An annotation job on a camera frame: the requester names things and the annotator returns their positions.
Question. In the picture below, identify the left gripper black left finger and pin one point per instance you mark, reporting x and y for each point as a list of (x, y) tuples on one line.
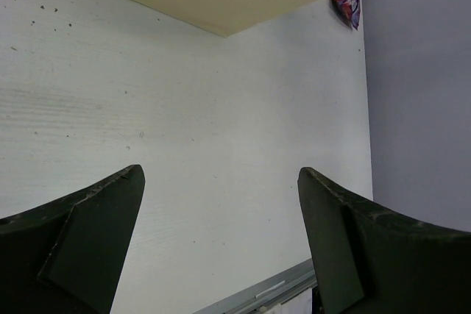
[(66, 256)]

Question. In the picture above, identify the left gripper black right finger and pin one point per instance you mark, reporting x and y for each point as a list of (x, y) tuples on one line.
[(370, 259)]

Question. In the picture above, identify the purple snack pack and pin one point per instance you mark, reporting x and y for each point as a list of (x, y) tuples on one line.
[(348, 11)]

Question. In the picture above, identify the aluminium table frame rail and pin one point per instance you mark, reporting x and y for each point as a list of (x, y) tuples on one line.
[(277, 289)]

